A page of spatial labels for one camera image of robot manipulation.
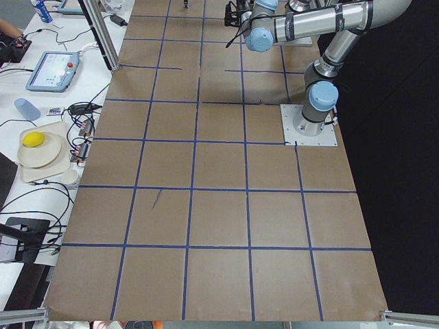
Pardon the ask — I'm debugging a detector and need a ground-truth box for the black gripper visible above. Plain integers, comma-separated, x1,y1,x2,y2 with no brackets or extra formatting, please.
224,0,252,27

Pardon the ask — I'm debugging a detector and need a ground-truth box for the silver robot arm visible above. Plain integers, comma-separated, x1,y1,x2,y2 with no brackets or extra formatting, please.
224,0,410,136

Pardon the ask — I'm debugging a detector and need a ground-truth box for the person's hand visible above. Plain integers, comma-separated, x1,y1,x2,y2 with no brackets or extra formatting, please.
0,19,23,39

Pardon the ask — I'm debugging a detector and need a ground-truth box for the black power adapter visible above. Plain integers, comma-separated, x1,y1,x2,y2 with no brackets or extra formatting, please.
110,14,128,27

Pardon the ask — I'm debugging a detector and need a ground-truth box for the teach pendant tablet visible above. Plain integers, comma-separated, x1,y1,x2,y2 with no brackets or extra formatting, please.
26,51,80,93

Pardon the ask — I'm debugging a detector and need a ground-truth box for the blue plastic cup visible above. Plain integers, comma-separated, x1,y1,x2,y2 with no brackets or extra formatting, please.
14,98,40,121

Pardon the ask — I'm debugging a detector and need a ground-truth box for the white paper cup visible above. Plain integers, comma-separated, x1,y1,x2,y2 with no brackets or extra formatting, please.
60,169,81,189

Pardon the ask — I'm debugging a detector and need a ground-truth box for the yellow lemon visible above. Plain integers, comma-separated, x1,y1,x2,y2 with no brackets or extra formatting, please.
22,132,45,147

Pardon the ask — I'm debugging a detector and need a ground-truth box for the beige round plate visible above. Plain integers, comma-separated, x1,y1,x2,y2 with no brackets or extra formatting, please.
17,133,62,168

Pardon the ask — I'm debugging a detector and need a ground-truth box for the beige square tray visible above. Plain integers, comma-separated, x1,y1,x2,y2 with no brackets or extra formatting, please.
17,121,70,183

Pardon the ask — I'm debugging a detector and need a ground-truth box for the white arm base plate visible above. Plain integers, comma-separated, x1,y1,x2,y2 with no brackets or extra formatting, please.
280,104,337,147

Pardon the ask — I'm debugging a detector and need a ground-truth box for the aluminium frame post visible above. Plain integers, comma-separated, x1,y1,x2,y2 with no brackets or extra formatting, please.
78,0,120,72

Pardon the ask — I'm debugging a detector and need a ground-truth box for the black camera stand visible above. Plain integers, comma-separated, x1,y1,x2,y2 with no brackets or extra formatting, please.
1,217,50,263

